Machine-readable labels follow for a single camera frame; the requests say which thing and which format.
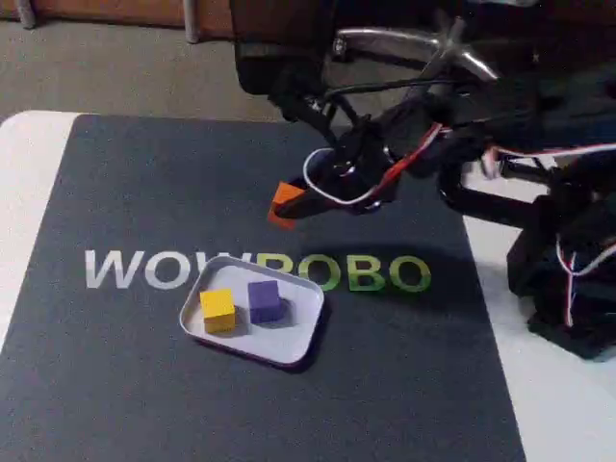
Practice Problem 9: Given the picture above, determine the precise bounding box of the purple cube block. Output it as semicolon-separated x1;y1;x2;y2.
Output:
246;279;286;325

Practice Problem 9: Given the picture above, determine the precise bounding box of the black mat with WOWROBO print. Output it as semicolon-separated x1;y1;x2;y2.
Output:
0;114;526;462

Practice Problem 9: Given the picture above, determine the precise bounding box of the yellow cube block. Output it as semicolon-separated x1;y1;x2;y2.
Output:
198;288;238;335

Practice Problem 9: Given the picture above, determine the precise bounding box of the black square camera box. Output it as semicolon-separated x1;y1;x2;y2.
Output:
267;60;341;145

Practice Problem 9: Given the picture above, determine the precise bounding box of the orange cube block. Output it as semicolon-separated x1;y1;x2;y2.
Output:
267;181;307;228

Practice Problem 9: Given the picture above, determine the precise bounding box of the brown wooden board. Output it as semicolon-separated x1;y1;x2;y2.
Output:
0;0;233;30

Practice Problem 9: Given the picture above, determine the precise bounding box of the red servo wire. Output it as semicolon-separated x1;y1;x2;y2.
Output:
377;122;447;189

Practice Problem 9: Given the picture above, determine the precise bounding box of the chrome office chair base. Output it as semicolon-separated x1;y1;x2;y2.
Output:
330;15;501;97

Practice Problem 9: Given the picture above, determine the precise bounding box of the grey metal leg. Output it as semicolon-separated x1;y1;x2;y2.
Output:
184;0;201;45
15;0;39;29

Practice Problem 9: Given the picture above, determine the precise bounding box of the red white wire bundle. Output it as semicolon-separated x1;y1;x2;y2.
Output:
552;233;616;331

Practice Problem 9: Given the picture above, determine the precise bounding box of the white wire loop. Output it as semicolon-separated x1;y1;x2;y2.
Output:
302;146;389;207

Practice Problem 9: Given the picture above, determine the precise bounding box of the white rectangular tray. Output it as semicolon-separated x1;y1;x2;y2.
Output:
178;255;325;373

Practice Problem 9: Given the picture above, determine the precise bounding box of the black bin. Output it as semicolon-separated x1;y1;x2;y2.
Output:
228;0;334;95

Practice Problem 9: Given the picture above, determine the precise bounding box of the black table clamp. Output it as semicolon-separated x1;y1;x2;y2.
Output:
437;161;554;227

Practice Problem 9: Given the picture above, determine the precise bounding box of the black camera cable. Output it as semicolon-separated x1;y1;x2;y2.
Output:
320;79;437;115

